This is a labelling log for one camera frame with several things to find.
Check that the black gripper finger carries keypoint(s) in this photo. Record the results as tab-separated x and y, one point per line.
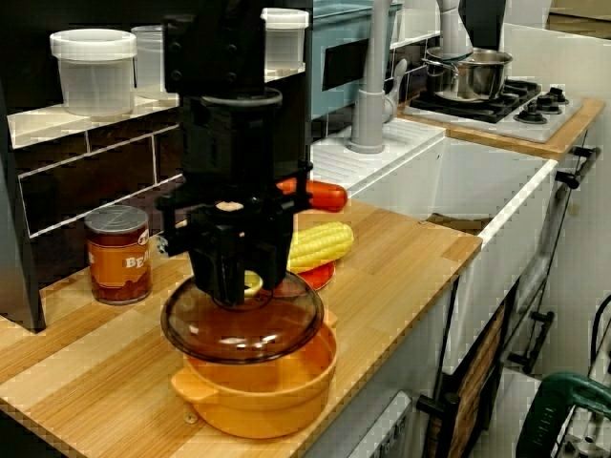
274	257
219	272

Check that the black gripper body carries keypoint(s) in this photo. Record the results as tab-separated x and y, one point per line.
234	143

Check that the yellow toy corn cob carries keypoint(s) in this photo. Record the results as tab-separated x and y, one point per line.
320	243

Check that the brown transparent pot lid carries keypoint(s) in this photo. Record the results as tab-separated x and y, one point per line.
238	329

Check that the red plastic plate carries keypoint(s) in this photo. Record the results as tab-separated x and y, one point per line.
320	276

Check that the red toy sausage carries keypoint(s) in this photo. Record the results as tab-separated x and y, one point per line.
329	196

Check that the brown beans can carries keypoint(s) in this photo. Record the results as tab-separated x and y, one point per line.
119	262

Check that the translucent white lidded jar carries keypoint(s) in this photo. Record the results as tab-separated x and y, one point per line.
285	43
95	76

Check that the white jar with printed label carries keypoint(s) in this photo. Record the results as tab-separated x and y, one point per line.
148	62

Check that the grey toy faucet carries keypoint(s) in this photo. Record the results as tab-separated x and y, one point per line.
367	119

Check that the orange toy cooking pot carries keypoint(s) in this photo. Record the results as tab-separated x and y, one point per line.
267	405

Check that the brass countertop screw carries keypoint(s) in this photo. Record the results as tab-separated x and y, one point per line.
191	419

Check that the blue plastic dish bin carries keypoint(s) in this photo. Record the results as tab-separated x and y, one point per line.
343	28

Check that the dark grey shelf side panel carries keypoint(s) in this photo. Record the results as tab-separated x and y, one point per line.
19	214

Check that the white toy kitchen unit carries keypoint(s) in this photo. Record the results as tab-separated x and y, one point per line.
477	176

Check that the wood patterned cabinet door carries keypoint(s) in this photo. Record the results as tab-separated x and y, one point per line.
477	381

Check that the stainless steel pot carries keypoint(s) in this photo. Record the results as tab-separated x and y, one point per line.
482	76

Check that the black toy stove top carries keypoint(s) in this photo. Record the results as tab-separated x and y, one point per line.
525	114

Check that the green clamp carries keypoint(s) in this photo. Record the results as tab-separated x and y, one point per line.
549	410

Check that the white wall shelf board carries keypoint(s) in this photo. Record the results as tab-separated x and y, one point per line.
48	124

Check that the aluminium frame rail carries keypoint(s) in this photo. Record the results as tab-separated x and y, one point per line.
582	439

